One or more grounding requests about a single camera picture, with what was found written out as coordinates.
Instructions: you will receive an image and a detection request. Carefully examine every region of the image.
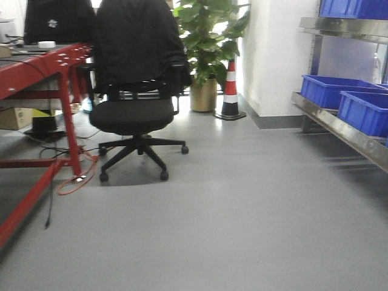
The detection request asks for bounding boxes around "black bag on table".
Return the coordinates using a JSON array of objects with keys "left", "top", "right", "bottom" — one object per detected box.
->
[{"left": 24, "top": 0, "right": 95, "bottom": 45}]

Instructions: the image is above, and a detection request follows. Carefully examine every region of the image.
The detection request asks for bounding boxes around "gold plant pot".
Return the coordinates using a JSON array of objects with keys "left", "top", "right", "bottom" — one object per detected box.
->
[{"left": 190, "top": 78, "right": 218, "bottom": 112}]

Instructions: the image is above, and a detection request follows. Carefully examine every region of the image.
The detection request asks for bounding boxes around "stainless steel shelf rack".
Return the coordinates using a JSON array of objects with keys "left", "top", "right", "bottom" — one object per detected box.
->
[{"left": 292, "top": 16, "right": 387, "bottom": 172}]

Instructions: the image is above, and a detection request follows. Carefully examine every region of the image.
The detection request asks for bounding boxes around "orange cable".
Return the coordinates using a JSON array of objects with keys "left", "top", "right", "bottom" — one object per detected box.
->
[{"left": 56, "top": 147, "right": 116, "bottom": 196}]

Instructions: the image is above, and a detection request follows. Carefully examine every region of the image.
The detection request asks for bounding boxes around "black jacket on chair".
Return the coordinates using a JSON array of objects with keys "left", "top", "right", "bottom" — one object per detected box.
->
[{"left": 95, "top": 1, "right": 192, "bottom": 88}]

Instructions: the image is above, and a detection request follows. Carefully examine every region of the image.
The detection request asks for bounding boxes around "green potted plant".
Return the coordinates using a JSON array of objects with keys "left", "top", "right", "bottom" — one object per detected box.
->
[{"left": 173, "top": 0, "right": 250, "bottom": 87}]

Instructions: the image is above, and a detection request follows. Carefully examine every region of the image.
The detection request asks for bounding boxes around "blue bin near left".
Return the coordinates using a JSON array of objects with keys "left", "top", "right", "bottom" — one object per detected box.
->
[{"left": 301, "top": 75, "right": 387, "bottom": 110}]

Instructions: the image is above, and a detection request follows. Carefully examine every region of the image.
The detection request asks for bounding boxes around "orange white traffic cone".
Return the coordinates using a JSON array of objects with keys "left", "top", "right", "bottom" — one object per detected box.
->
[{"left": 215, "top": 59, "right": 246, "bottom": 121}]

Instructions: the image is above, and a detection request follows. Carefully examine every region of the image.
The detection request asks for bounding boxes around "blue bin top shelf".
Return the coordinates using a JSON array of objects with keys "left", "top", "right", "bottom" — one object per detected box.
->
[{"left": 319, "top": 0, "right": 387, "bottom": 20}]

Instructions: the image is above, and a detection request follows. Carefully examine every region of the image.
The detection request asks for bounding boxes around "black swivel office chair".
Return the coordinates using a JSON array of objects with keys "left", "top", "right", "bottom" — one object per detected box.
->
[{"left": 87, "top": 61, "right": 189, "bottom": 182}]

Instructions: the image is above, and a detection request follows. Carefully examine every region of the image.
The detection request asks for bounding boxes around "red metal table frame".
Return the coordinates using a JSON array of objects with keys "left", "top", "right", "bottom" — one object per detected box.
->
[{"left": 1, "top": 43, "right": 91, "bottom": 249}]

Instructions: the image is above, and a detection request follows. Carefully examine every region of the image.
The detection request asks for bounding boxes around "blue bin near right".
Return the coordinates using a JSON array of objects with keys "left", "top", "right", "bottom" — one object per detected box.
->
[{"left": 337, "top": 91, "right": 387, "bottom": 138}]

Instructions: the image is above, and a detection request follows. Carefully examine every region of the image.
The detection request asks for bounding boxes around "cardboard box under table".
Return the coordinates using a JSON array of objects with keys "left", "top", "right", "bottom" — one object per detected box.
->
[{"left": 1, "top": 107, "right": 33, "bottom": 130}]

